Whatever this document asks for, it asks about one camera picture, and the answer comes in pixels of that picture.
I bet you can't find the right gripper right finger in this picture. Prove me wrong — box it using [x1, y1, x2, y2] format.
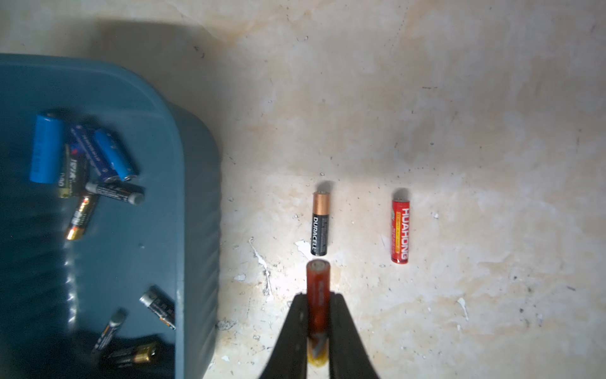
[328, 292, 379, 379]

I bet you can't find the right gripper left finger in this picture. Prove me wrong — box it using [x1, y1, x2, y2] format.
[260, 294, 309, 379]

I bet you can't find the red orange battery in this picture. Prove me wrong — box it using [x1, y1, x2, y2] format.
[306, 259, 331, 367]

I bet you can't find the red Huahong battery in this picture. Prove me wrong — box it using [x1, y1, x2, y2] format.
[391, 199, 410, 265]

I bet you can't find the teal plastic storage tray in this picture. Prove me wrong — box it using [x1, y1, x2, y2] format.
[1, 54, 221, 378]

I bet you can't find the slim black silver battery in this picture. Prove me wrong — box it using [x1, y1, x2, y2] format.
[92, 309, 128, 355]

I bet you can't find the black gold battery in tray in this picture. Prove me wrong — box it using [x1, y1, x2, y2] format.
[66, 194, 99, 241]

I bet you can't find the black yellow battery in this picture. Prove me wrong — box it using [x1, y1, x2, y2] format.
[58, 144, 88, 198]

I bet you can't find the dark blue battery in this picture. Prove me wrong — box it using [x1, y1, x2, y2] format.
[70, 125, 119, 183]

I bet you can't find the light blue battery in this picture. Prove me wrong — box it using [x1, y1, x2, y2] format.
[29, 113, 65, 184]

